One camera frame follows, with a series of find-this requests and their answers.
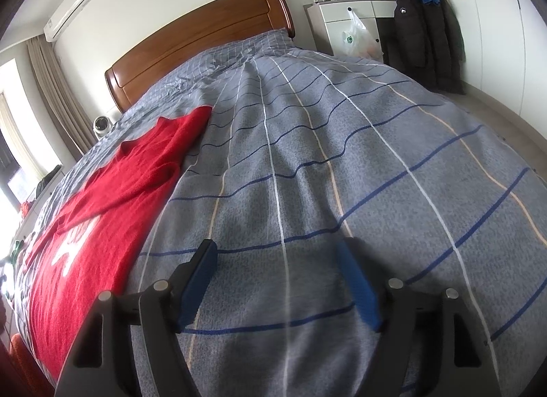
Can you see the white plastic bag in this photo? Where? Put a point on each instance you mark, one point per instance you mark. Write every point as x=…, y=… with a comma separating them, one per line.
x=357, y=40

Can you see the wooden headboard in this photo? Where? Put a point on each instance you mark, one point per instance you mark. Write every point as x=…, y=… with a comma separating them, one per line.
x=192, y=38

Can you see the black jacket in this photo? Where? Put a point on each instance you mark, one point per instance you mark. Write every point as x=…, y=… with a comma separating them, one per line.
x=423, y=46

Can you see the small red cloth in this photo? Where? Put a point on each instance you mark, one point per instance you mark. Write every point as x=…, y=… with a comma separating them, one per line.
x=26, y=207

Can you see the red knit sweater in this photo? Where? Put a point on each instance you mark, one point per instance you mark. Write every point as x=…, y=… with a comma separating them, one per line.
x=85, y=226

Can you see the window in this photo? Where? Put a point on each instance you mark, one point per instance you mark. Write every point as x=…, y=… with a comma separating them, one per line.
x=13, y=183

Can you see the white wardrobe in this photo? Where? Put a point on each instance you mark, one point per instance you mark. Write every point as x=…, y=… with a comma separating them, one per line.
x=504, y=29

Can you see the green and white clothes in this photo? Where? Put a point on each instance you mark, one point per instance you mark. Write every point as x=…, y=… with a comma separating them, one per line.
x=19, y=247

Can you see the white air conditioner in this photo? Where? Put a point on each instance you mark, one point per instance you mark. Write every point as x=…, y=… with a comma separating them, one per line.
x=68, y=10

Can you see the white window bench cabinet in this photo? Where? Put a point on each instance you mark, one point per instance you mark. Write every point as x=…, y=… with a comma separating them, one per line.
x=38, y=204

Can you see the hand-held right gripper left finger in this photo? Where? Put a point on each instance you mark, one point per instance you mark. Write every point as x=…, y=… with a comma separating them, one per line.
x=198, y=290

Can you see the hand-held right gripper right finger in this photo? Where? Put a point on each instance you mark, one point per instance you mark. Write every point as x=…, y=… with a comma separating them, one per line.
x=361, y=290

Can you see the cream sheer curtain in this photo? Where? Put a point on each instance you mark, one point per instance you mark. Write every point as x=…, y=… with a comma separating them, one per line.
x=17, y=132

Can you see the small white fan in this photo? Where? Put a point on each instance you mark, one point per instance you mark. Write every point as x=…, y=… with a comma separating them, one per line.
x=104, y=126

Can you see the blue plaid bed blanket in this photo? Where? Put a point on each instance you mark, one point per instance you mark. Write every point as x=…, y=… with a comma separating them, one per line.
x=320, y=166

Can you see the white dresser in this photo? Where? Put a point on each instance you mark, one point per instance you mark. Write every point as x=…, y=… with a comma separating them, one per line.
x=333, y=16

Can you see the brown curtain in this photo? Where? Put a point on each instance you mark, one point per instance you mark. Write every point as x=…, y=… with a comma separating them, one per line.
x=55, y=89

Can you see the dark clothes pile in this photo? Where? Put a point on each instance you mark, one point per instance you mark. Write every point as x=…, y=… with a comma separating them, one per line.
x=49, y=177

